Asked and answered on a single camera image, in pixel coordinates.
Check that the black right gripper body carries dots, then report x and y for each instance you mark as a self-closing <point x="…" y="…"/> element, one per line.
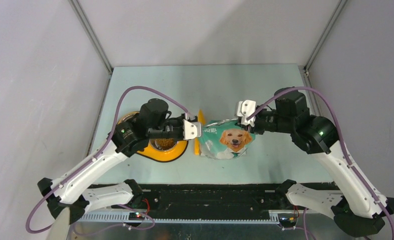
<point x="266" y="120"/>

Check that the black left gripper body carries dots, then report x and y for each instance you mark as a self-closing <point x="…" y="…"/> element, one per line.
<point x="170" y="129"/>

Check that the yellow plastic scoop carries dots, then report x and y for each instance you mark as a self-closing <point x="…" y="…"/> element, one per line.
<point x="202" y="122"/>

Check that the green white pet food bag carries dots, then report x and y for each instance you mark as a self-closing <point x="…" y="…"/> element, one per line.
<point x="224" y="140"/>

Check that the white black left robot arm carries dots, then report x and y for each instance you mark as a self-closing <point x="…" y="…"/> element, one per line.
<point x="73" y="190"/>

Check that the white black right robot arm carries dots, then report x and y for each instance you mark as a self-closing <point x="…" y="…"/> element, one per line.
<point x="361" y="210"/>

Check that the brown pet food kibble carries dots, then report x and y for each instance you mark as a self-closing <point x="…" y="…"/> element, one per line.
<point x="164" y="144"/>

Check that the yellow double pet bowl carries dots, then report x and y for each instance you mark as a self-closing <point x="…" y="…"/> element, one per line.
<point x="130" y="136"/>

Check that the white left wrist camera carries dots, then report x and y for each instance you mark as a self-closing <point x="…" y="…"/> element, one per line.
<point x="190" y="130"/>

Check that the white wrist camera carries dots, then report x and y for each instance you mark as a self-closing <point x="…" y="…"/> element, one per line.
<point x="244" y="109"/>
<point x="190" y="130"/>

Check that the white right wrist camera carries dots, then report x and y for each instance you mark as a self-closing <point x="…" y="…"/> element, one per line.
<point x="244" y="109"/>

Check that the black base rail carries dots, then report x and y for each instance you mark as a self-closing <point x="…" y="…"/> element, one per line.
<point x="211" y="201"/>

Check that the aluminium frame rail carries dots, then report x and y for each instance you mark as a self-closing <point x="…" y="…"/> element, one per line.
<point x="134" y="217"/>

